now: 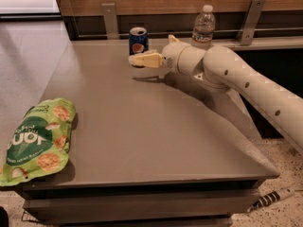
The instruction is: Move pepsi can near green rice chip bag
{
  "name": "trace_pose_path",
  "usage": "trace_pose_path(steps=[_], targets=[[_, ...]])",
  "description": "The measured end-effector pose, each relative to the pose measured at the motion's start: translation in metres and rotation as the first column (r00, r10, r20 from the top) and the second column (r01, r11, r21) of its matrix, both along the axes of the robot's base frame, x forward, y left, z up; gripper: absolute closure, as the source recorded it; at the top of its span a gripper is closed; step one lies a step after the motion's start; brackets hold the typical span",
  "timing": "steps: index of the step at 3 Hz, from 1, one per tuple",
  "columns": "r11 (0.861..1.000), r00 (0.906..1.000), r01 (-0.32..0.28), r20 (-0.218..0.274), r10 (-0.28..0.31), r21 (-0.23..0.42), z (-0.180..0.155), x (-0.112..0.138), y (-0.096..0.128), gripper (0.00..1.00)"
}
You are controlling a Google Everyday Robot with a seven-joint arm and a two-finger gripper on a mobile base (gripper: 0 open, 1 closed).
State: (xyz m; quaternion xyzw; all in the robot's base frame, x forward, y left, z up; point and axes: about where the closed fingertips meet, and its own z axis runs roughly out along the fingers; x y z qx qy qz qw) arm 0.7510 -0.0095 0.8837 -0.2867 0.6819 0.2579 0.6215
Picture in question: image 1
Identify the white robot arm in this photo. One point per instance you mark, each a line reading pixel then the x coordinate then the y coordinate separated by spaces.
pixel 219 69

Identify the green rice chip bag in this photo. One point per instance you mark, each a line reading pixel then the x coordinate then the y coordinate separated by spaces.
pixel 40 144

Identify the blue pepsi can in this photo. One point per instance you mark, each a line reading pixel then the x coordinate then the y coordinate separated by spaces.
pixel 138 40

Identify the right metal bracket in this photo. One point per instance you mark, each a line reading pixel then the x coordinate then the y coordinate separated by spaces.
pixel 247 31

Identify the left metal bracket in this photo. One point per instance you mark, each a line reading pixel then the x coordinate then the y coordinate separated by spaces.
pixel 110 20

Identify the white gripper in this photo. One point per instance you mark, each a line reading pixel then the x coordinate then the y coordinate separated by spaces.
pixel 170 57

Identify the clear plastic water bottle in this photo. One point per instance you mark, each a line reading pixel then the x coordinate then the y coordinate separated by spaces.
pixel 204 27

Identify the metal bracket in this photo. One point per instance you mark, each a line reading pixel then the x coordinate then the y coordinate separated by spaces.
pixel 110 20
pixel 247 31

